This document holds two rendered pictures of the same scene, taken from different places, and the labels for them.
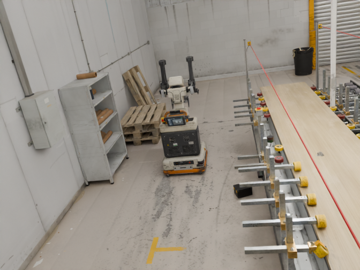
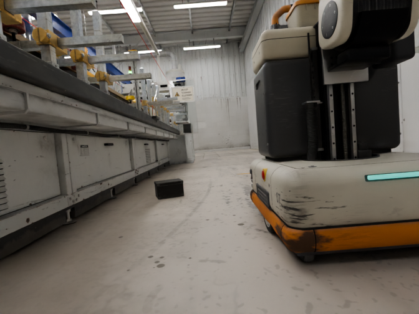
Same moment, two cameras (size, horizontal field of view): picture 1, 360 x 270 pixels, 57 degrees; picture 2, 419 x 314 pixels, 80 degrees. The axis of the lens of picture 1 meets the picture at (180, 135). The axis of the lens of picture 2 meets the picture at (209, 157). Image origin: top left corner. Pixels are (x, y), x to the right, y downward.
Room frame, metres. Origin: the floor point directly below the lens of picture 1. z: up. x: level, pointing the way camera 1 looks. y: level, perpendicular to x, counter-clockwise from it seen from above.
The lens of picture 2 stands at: (5.53, -0.73, 0.38)
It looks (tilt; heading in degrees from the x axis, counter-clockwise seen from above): 3 degrees down; 169
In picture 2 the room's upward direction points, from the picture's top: 5 degrees counter-clockwise
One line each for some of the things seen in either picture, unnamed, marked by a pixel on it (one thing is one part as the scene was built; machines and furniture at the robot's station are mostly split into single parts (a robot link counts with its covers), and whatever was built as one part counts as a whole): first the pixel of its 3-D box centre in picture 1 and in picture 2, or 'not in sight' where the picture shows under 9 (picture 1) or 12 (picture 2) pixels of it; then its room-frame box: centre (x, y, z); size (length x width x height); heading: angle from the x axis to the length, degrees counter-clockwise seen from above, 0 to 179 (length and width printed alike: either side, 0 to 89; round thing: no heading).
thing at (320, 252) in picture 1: (320, 249); not in sight; (1.48, -0.69, 0.93); 0.09 x 0.08 x 0.09; 79
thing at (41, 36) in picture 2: not in sight; (50, 42); (4.48, -1.09, 0.81); 0.14 x 0.06 x 0.05; 169
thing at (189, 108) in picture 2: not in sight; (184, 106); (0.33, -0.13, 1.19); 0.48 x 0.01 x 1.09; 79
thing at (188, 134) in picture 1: (180, 134); (322, 85); (4.57, -0.01, 0.59); 0.55 x 0.34 x 0.83; 78
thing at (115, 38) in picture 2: (249, 111); (66, 43); (4.47, -1.04, 0.81); 0.43 x 0.03 x 0.04; 79
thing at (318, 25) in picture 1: (319, 58); not in sight; (5.09, -2.34, 1.25); 0.15 x 0.08 x 1.10; 169
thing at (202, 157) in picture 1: (185, 157); (338, 187); (4.66, -0.03, 0.16); 0.67 x 0.64 x 0.25; 168
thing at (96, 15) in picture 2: (254, 112); (100, 54); (4.01, -1.00, 0.93); 0.04 x 0.04 x 0.48; 79
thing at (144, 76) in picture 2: (252, 123); (114, 78); (3.98, -0.95, 0.80); 0.43 x 0.03 x 0.04; 79
